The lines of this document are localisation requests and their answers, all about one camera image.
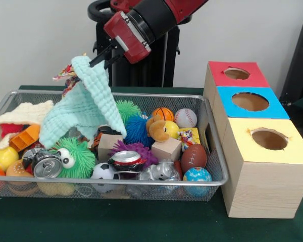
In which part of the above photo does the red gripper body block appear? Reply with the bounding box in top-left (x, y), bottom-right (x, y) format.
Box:
top-left (103, 10), bottom-right (152, 65)

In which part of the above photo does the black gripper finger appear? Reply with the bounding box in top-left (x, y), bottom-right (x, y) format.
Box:
top-left (103, 51), bottom-right (125, 70)
top-left (89, 43), bottom-right (120, 68)

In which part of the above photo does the colourful patterned cloth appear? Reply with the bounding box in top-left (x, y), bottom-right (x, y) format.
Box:
top-left (52, 52), bottom-right (88, 98)

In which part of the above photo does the mint green cloth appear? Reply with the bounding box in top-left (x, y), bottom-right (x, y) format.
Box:
top-left (39, 55), bottom-right (127, 150)

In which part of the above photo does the shallow mesh bin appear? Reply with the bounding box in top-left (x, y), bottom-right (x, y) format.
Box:
top-left (0, 90), bottom-right (229, 202)

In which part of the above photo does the wooden box with three holes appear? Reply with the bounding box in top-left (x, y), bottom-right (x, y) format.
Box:
top-left (203, 61), bottom-right (303, 219)

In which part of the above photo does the small green spiky ball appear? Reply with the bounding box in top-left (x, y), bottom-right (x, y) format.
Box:
top-left (116, 100), bottom-right (142, 124)

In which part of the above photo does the orange basketball toy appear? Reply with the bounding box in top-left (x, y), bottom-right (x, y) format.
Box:
top-left (151, 107), bottom-right (175, 122)

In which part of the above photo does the blue spiky ball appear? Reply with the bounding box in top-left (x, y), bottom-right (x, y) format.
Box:
top-left (125, 114), bottom-right (155, 148)

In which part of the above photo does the smooth yellow ball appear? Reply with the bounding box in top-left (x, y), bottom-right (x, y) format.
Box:
top-left (165, 120), bottom-right (180, 139)

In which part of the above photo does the white baseball toy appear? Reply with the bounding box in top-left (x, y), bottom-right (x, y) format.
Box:
top-left (174, 108), bottom-right (198, 128)

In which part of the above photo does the cream knitted cloth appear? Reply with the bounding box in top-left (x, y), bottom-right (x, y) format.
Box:
top-left (0, 100), bottom-right (54, 154)

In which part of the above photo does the large green spiky eyed ball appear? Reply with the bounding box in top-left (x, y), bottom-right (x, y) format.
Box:
top-left (50, 138), bottom-right (96, 179)

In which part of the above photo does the black and white soccer ball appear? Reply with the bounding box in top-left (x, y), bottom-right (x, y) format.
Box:
top-left (90, 163), bottom-right (120, 194)

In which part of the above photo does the brown football toy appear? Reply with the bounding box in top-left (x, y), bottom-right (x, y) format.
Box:
top-left (180, 144), bottom-right (208, 174)

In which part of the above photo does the black monitor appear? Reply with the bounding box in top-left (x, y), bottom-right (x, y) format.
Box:
top-left (279, 17), bottom-right (303, 111)

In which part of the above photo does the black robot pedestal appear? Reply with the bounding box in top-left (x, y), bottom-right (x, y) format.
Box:
top-left (87, 0), bottom-right (192, 88)

